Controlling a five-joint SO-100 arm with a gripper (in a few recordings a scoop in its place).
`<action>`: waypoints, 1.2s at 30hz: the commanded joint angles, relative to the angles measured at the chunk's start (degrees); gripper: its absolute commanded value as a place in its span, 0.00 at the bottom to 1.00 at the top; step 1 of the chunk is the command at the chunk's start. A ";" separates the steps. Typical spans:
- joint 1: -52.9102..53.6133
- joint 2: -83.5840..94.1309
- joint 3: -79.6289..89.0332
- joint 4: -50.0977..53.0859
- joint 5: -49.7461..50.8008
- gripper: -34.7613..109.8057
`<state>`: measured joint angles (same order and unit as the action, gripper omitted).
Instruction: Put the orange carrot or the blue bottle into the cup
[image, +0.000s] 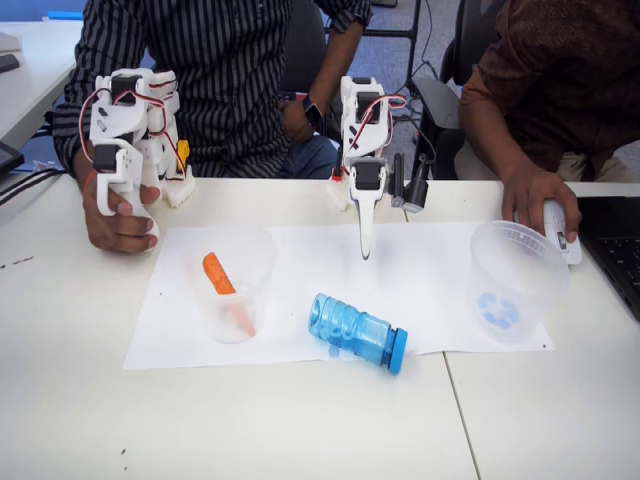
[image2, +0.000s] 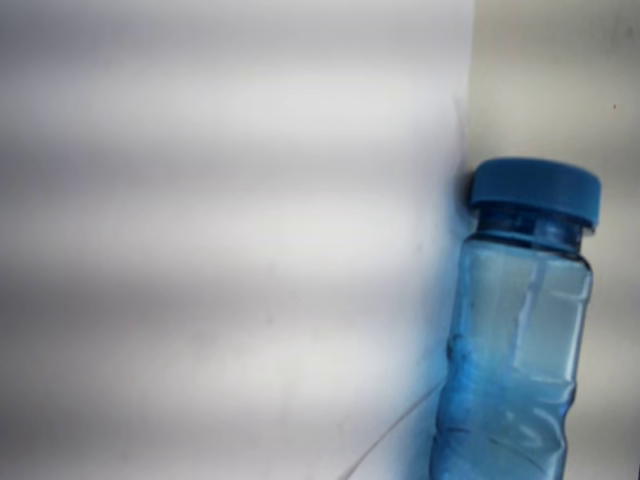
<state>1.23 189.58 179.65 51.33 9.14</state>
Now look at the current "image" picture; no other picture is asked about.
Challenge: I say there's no blue plastic bottle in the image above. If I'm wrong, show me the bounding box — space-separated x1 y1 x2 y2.
307 292 409 375

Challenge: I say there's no white computer mouse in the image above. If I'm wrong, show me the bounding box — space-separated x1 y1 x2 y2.
512 198 585 267

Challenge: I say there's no white leader robot arm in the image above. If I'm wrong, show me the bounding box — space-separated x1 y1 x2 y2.
78 68 197 251

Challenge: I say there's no bare left forearm of striped-shirt person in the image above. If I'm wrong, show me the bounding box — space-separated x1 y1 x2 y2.
307 14 371 109

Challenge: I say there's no right forearm in striped sleeve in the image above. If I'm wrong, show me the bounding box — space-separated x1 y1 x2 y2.
52 97 100 179

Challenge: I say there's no bare forearm of brown-shirt person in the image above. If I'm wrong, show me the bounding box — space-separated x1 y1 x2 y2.
458 97 554 181

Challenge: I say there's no orange carrot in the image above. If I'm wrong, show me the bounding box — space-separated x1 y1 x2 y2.
202 252 257 337

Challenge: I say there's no left hand of striped-shirt person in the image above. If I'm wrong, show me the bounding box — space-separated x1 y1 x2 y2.
277 97 319 146

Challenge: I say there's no hand of brown-shirt person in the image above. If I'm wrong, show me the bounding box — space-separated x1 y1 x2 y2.
499 167 584 244

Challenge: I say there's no right hand of striped-shirt person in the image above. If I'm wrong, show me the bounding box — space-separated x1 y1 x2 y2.
81 172 162 257

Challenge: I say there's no black gripper webcam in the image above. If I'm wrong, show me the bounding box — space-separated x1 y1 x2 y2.
391 152 430 217

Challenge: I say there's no white paper sheet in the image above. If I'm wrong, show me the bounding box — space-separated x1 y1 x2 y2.
122 222 556 371

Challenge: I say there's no smartwatch with grey band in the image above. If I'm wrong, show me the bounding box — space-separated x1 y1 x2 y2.
301 94 326 126

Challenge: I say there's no clear plastic cup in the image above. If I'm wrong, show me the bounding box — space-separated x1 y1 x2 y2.
179 224 277 345

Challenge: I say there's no clear plastic deli container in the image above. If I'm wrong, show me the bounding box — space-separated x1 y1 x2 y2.
464 219 571 346

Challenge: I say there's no person in striped shirt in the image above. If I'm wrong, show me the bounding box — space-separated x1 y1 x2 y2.
52 0 374 180

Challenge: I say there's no person in brown shirt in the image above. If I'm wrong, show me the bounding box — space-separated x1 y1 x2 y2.
457 0 640 184

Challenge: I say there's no black laptop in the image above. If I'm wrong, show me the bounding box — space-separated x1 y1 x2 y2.
574 196 640 324

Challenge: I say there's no black desk leg frame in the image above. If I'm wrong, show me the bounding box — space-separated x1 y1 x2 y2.
362 0 422 84

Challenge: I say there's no black cable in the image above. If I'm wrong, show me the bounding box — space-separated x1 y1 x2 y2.
0 167 69 206

